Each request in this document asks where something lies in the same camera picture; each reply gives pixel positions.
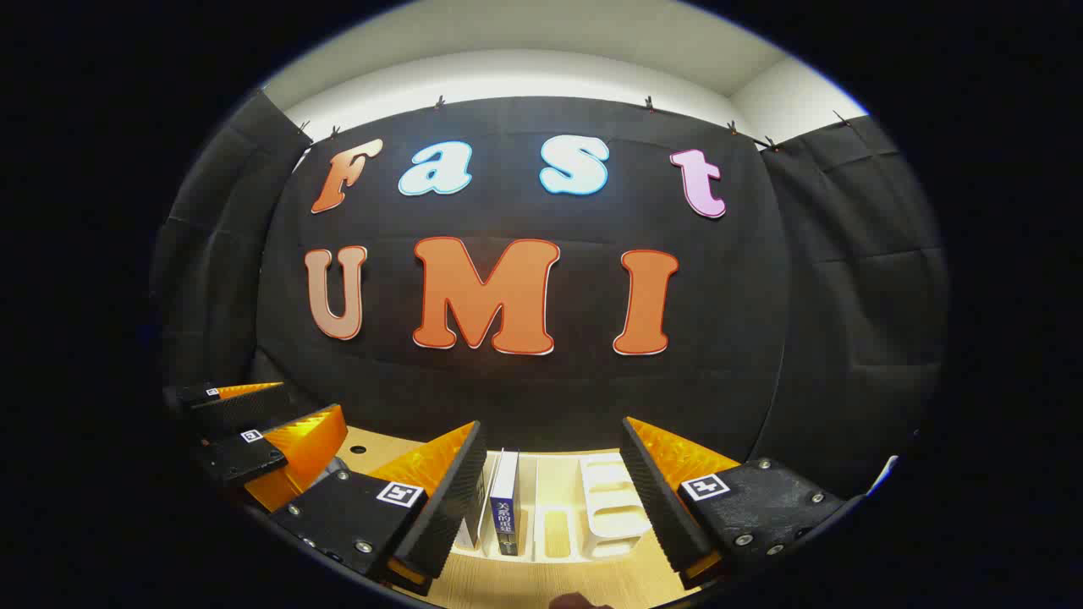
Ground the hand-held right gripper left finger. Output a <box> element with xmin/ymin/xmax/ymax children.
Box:
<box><xmin>269</xmin><ymin>420</ymin><xmax>489</xmax><ymax>597</ymax></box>

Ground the white bookshelf file rack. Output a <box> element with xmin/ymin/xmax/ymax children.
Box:
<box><xmin>453</xmin><ymin>451</ymin><xmax>654</xmax><ymax>565</ymax></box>

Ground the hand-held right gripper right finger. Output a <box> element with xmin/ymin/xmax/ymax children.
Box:
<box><xmin>620</xmin><ymin>415</ymin><xmax>849</xmax><ymax>595</ymax></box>

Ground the grey portrait cover book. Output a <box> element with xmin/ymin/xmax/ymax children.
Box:
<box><xmin>455</xmin><ymin>451</ymin><xmax>502</xmax><ymax>552</ymax></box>

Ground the blue picture cover book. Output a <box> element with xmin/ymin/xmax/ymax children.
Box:
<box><xmin>488</xmin><ymin>448</ymin><xmax>521</xmax><ymax>557</ymax></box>

